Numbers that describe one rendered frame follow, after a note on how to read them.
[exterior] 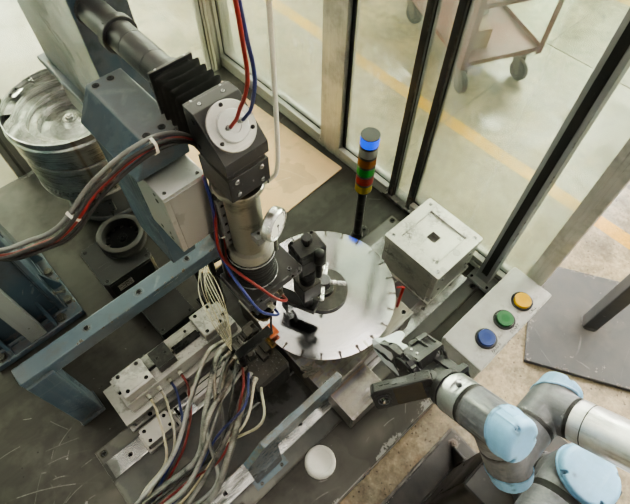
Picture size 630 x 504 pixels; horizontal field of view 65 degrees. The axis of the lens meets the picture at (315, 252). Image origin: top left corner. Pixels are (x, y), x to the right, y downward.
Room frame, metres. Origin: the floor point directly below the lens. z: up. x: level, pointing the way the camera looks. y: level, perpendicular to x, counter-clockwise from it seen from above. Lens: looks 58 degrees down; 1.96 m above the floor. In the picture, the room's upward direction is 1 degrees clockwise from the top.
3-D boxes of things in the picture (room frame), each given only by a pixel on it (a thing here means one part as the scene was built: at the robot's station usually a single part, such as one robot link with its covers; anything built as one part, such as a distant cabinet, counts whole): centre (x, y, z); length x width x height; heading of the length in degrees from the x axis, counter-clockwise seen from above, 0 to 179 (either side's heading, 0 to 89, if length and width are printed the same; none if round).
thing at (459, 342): (0.49, -0.43, 0.82); 0.28 x 0.11 x 0.15; 133
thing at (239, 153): (0.52, 0.20, 1.45); 0.35 x 0.07 x 0.28; 43
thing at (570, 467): (0.14, -0.51, 0.91); 0.13 x 0.12 x 0.14; 134
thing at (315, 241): (0.46, 0.01, 1.17); 0.06 x 0.05 x 0.20; 124
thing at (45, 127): (0.97, 0.64, 0.93); 0.31 x 0.31 x 0.36
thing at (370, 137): (0.81, -0.12, 1.14); 0.05 x 0.04 x 0.03; 43
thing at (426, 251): (0.71, -0.31, 0.82); 0.18 x 0.18 x 0.15; 43
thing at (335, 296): (0.53, -0.02, 0.96); 0.11 x 0.11 x 0.03
